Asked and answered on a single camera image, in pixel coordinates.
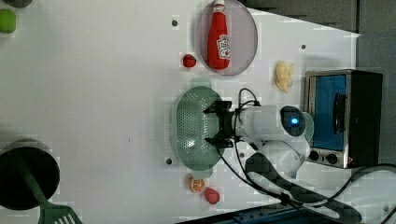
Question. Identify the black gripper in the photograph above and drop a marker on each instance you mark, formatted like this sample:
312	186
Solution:
223	138

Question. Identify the green plastic strainer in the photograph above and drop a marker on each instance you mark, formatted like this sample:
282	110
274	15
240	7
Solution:
190	126

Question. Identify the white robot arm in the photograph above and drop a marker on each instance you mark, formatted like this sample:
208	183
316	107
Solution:
278	149

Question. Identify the toy orange slice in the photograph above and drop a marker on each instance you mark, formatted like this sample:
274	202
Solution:
196	185

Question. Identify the small red toy strawberry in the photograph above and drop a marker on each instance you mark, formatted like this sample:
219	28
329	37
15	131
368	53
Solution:
188	61

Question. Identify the large red toy strawberry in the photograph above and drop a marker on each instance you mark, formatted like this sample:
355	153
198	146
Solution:
211	196

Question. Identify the red plush ketchup bottle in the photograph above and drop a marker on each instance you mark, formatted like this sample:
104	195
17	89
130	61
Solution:
218	43

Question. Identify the yellow plush banana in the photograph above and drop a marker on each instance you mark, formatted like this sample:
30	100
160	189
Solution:
283	76

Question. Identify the grey round plate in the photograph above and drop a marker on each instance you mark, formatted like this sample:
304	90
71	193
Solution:
242	32

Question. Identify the green plastic spatula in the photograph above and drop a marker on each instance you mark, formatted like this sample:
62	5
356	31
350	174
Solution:
50	213

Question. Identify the black utensil holder cup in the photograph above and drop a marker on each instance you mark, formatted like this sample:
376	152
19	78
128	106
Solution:
14	194

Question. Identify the black cylinder container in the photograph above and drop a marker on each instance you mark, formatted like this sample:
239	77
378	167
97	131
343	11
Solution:
18	3

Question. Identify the green small bottle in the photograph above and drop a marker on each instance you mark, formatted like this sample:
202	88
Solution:
8	21

